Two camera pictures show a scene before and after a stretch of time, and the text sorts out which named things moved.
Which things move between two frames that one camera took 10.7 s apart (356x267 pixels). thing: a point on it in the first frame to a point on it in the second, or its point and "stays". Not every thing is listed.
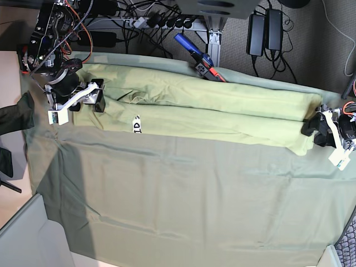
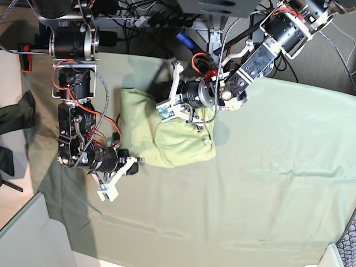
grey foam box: [30, 239] stays
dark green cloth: [19, 117] stays
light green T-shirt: [177, 104] to [172, 143]
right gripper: [340, 123] to [189, 97]
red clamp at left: [22, 50] stays
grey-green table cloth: [134, 200] stays
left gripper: [66, 91] to [105, 159]
